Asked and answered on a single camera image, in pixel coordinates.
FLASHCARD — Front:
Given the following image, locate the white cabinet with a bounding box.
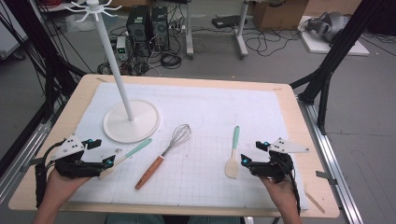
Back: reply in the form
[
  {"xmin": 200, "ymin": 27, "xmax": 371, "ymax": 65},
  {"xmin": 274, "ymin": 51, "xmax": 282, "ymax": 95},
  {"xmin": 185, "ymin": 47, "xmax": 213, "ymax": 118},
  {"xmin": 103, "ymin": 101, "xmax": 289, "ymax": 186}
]
[{"xmin": 0, "ymin": 0, "xmax": 29, "ymax": 60}]

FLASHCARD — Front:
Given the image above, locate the wire whisk with wooden handle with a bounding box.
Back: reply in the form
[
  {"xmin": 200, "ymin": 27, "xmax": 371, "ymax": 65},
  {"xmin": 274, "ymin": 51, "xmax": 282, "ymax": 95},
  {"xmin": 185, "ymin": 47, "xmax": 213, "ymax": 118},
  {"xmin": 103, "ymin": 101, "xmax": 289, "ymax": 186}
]
[{"xmin": 134, "ymin": 123, "xmax": 192, "ymax": 190}]

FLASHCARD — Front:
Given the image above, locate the white grid mat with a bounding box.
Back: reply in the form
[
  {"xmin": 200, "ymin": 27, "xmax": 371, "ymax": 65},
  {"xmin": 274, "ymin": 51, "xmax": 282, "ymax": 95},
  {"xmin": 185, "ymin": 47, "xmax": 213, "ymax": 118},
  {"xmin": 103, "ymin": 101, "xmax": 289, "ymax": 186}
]
[{"xmin": 66, "ymin": 81, "xmax": 310, "ymax": 211}]

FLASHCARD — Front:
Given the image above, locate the person's right hand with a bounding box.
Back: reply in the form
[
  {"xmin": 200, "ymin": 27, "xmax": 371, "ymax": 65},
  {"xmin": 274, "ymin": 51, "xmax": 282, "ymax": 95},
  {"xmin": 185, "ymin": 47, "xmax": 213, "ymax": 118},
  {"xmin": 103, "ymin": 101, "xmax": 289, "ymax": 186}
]
[{"xmin": 260, "ymin": 175, "xmax": 300, "ymax": 210}]

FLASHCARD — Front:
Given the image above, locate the black table clamp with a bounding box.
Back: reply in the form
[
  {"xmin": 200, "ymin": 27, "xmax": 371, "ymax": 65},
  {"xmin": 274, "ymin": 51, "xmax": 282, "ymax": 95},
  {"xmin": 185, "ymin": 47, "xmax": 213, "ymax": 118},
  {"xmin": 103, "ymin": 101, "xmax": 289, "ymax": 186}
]
[
  {"xmin": 316, "ymin": 170, "xmax": 338, "ymax": 186},
  {"xmin": 21, "ymin": 157, "xmax": 37, "ymax": 172}
]

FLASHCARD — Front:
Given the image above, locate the aluminium rail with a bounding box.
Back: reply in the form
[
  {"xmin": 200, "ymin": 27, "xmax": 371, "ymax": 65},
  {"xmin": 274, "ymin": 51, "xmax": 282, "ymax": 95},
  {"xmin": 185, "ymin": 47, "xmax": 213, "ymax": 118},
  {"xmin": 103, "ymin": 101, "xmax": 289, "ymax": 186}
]
[
  {"xmin": 0, "ymin": 119, "xmax": 52, "ymax": 203},
  {"xmin": 297, "ymin": 96, "xmax": 364, "ymax": 224}
]

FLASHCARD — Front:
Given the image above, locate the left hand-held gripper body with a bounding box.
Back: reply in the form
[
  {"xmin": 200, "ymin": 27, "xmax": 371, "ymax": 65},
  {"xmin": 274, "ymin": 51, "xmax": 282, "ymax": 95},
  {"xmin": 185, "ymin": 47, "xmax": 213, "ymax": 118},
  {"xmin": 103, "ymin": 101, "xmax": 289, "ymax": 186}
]
[{"xmin": 49, "ymin": 133, "xmax": 106, "ymax": 180}]

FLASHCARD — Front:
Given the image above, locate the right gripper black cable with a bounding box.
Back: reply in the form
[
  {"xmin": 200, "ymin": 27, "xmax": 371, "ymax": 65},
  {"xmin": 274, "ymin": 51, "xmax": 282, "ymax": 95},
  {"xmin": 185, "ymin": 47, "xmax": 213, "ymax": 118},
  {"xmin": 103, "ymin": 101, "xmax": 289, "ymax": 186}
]
[{"xmin": 281, "ymin": 158, "xmax": 302, "ymax": 216}]

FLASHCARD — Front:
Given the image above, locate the person's left hand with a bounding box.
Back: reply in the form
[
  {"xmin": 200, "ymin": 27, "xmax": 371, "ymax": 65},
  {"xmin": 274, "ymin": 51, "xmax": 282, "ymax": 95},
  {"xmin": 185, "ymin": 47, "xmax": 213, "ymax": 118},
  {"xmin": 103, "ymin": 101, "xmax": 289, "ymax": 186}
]
[{"xmin": 46, "ymin": 170, "xmax": 92, "ymax": 203}]

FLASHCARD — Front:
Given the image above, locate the narrow spatula with mint handle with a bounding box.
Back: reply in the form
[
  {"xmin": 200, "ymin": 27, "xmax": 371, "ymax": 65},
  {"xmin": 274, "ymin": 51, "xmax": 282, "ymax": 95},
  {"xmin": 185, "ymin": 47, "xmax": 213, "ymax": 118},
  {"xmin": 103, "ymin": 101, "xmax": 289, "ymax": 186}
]
[{"xmin": 98, "ymin": 137, "xmax": 153, "ymax": 180}]

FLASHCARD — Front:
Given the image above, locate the white floor board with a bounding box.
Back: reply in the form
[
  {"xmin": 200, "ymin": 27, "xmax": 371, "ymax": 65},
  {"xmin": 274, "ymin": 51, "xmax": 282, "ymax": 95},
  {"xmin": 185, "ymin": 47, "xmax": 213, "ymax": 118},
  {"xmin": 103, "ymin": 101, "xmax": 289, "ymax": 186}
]
[{"xmin": 298, "ymin": 15, "xmax": 371, "ymax": 57}]

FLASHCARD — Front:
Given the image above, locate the black computer tower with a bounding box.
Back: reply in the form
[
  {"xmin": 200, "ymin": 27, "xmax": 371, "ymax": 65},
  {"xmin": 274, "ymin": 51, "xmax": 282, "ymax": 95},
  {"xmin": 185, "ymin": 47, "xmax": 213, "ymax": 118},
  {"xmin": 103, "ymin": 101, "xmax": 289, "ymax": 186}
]
[
  {"xmin": 125, "ymin": 5, "xmax": 153, "ymax": 57},
  {"xmin": 150, "ymin": 6, "xmax": 171, "ymax": 50}
]

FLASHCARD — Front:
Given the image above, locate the flat black box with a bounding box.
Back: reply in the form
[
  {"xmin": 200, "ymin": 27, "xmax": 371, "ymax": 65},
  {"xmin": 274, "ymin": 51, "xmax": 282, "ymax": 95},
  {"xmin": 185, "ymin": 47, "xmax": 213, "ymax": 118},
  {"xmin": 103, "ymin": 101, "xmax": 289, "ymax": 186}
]
[{"xmin": 211, "ymin": 14, "xmax": 248, "ymax": 30}]

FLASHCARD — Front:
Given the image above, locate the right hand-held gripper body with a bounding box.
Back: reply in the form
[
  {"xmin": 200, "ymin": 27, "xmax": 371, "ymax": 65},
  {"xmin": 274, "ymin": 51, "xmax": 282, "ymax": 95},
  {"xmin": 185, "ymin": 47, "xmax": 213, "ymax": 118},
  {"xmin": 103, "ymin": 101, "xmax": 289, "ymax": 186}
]
[{"xmin": 248, "ymin": 137, "xmax": 310, "ymax": 184}]

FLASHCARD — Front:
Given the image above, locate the coiled black cable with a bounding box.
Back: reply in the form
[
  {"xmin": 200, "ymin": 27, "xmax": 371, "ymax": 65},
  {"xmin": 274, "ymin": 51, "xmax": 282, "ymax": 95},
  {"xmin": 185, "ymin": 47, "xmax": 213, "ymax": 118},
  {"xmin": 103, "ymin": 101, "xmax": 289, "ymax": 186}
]
[{"xmin": 160, "ymin": 52, "xmax": 182, "ymax": 70}]

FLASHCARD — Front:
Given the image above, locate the white utensil stand with hooks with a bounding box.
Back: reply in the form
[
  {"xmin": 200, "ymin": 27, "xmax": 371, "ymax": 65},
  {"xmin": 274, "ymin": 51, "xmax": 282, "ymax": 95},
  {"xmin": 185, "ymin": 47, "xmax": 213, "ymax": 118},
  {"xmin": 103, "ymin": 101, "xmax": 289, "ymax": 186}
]
[{"xmin": 64, "ymin": 0, "xmax": 162, "ymax": 145}]

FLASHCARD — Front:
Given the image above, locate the white desk leg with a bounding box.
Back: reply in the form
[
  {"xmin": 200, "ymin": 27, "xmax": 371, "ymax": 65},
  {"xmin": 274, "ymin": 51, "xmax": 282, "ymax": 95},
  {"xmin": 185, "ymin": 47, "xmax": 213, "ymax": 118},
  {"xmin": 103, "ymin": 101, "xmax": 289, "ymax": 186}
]
[
  {"xmin": 185, "ymin": 0, "xmax": 195, "ymax": 60},
  {"xmin": 235, "ymin": 0, "xmax": 250, "ymax": 60}
]

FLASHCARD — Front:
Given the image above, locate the black metal frame stand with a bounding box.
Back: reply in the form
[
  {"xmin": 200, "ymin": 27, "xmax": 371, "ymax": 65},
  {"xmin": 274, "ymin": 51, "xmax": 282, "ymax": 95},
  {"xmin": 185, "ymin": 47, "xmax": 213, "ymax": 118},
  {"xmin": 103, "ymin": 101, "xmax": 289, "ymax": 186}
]
[
  {"xmin": 0, "ymin": 0, "xmax": 88, "ymax": 178},
  {"xmin": 289, "ymin": 0, "xmax": 387, "ymax": 135}
]

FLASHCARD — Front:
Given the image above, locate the wide spatula with mint handle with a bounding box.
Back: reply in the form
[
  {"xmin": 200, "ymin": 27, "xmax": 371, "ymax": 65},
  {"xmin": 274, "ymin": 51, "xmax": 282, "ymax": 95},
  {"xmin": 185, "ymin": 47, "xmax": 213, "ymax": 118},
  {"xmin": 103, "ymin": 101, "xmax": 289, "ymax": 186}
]
[{"xmin": 224, "ymin": 125, "xmax": 241, "ymax": 180}]

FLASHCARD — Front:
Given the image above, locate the cardboard box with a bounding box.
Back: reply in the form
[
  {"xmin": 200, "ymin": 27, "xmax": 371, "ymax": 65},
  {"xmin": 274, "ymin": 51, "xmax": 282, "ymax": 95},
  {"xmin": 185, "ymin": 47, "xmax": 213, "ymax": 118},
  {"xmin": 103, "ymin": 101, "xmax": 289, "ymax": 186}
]
[{"xmin": 251, "ymin": 0, "xmax": 310, "ymax": 32}]

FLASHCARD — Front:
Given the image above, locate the grey rounded device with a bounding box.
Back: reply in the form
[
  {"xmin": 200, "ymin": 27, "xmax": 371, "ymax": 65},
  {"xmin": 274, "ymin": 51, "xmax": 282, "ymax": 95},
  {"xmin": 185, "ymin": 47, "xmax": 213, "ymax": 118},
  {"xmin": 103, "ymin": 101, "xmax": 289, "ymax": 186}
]
[{"xmin": 304, "ymin": 11, "xmax": 351, "ymax": 43}]

